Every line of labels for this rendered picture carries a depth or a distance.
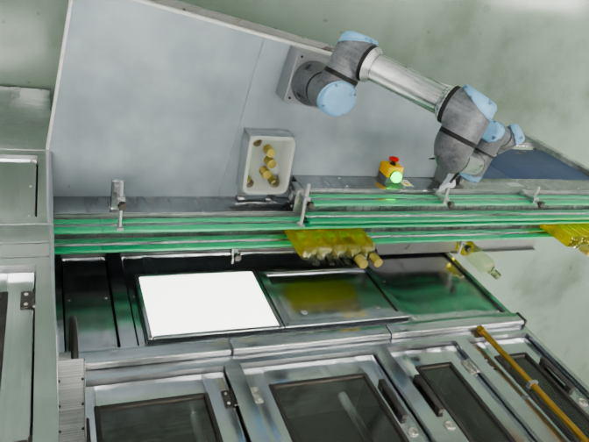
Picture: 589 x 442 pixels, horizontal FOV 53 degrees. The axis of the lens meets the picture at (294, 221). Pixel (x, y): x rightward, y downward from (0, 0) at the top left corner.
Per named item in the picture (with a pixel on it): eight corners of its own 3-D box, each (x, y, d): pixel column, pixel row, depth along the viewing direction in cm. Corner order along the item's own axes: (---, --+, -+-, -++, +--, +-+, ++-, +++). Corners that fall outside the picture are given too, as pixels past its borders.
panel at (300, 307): (133, 281, 202) (146, 346, 174) (133, 274, 200) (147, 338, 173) (365, 269, 236) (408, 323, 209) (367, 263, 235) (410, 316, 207)
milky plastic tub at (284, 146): (236, 183, 223) (242, 194, 216) (244, 127, 213) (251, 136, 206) (279, 184, 229) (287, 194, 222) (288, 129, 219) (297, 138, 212)
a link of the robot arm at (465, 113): (316, 66, 186) (471, 146, 165) (339, 21, 182) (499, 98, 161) (332, 74, 197) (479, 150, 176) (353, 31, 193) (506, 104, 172)
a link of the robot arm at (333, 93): (300, 99, 194) (316, 111, 183) (319, 61, 191) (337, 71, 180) (329, 113, 200) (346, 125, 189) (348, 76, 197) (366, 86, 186)
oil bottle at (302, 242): (283, 232, 226) (302, 262, 208) (286, 219, 223) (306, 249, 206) (296, 231, 228) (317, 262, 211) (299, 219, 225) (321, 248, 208)
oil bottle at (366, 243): (338, 231, 234) (361, 260, 217) (341, 218, 232) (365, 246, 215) (351, 230, 237) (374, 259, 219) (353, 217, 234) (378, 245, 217)
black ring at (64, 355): (55, 364, 159) (57, 425, 141) (54, 299, 149) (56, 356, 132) (74, 362, 160) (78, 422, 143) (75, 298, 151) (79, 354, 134)
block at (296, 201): (285, 203, 227) (291, 212, 222) (288, 181, 223) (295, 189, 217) (293, 203, 229) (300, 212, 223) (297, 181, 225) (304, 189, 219)
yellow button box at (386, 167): (376, 175, 244) (385, 183, 238) (380, 159, 241) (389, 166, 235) (391, 175, 247) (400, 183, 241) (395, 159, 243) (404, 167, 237)
